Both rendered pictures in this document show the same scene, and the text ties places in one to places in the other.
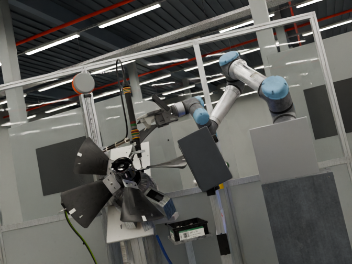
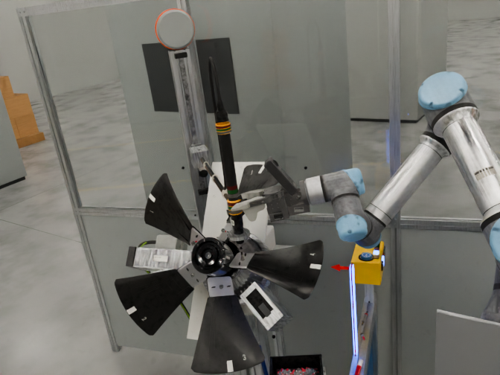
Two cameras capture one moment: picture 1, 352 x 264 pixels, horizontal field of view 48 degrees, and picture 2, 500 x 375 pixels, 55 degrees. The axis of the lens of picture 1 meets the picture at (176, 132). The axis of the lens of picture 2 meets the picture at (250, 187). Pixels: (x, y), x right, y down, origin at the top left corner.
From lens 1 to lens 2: 1.22 m
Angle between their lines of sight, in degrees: 32
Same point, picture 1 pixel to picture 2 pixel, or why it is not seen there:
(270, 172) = not seen: outside the picture
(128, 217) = (204, 364)
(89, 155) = (165, 207)
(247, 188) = (429, 236)
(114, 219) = (202, 300)
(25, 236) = (109, 226)
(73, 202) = (133, 298)
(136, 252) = not seen: hidden behind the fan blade
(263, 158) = (451, 364)
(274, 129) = (490, 332)
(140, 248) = not seen: hidden behind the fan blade
